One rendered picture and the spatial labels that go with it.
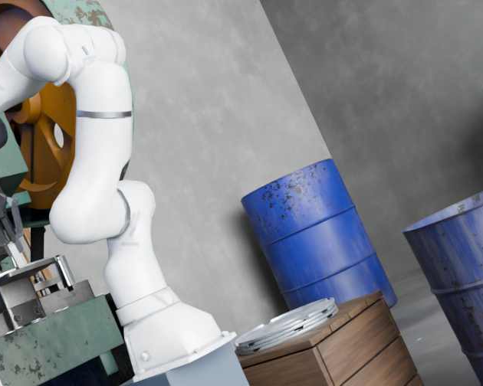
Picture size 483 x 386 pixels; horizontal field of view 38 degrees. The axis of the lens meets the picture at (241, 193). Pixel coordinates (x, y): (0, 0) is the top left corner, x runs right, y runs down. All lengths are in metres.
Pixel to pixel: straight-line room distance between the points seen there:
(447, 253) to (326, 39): 3.58
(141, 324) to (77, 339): 0.55
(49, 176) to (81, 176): 0.98
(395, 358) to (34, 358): 0.92
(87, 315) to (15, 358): 0.23
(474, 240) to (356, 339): 0.40
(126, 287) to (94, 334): 0.56
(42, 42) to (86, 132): 0.18
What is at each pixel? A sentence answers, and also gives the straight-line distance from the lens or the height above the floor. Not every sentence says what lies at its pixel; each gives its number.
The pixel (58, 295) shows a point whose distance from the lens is 2.01.
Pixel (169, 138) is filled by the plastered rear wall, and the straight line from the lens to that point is 4.20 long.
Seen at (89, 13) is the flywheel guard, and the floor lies 1.40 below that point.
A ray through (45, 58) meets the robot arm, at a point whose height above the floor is 1.07.
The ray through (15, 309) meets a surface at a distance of 1.92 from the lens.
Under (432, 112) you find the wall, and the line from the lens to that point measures 4.71.
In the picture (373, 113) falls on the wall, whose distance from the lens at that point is 4.92.
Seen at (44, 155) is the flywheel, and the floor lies 1.14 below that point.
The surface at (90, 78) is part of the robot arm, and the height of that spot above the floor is 1.01.
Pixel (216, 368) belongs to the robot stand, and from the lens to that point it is 1.40.
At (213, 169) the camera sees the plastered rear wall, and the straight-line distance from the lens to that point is 4.32.
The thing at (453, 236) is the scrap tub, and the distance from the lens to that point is 1.60.
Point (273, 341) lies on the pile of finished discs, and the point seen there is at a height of 0.36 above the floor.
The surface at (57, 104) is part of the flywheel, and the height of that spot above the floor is 1.24.
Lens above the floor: 0.59
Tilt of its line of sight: 5 degrees up
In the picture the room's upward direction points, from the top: 24 degrees counter-clockwise
